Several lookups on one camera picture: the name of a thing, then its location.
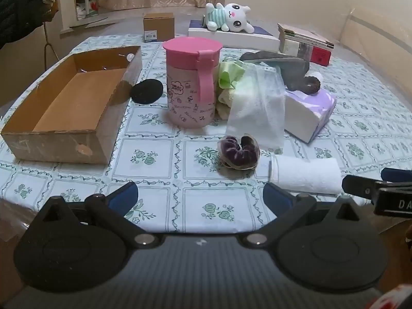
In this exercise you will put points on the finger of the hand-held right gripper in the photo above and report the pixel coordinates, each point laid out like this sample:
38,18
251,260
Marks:
397,175
359,186

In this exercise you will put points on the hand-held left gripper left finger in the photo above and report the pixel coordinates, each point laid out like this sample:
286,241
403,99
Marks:
124,197

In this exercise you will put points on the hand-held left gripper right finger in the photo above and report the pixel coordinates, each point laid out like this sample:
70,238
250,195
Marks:
276,197

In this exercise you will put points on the white towel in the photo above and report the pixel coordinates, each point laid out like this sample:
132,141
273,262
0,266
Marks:
305,173

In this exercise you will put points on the purple scrunchie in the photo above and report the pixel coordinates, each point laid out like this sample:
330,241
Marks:
238,158

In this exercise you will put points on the white translucent bag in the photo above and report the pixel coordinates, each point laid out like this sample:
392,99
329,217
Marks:
257,116

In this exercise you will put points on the purple tissue pack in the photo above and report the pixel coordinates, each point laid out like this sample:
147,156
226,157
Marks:
305,116

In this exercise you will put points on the cream towel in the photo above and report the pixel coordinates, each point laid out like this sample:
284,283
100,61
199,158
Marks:
225,103

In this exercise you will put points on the black round puff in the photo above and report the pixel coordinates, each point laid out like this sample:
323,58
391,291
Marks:
146,91

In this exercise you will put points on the brown scrunchie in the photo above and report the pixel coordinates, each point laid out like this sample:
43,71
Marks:
311,86

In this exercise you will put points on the grey slipper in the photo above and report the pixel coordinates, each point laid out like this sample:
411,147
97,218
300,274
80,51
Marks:
289,67

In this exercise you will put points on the green cloth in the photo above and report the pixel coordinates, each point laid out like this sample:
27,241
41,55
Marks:
227,74

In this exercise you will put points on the pink lidded jug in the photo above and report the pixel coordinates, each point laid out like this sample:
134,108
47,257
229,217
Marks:
186,103

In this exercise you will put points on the thin green-edged book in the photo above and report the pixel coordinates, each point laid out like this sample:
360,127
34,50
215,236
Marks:
317,42

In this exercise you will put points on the white flat box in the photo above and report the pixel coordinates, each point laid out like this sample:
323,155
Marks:
244,40

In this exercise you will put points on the pink cover book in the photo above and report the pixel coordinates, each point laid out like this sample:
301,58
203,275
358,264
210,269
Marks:
305,32

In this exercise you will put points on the small closed cardboard box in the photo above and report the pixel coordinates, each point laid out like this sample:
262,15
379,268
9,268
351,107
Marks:
159,25

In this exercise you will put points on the flat cardboard sheet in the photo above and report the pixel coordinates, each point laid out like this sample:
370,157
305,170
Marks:
99,23

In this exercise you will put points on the black puffer jackets on rack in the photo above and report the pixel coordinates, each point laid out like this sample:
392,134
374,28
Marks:
47,38

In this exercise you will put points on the white plush toy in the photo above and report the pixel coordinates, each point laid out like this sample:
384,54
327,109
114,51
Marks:
235,16

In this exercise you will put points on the brown jacket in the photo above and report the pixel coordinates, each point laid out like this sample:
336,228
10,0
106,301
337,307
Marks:
51,11

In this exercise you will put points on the black puffer jacket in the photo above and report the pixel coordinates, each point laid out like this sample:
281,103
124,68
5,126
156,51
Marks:
19,3

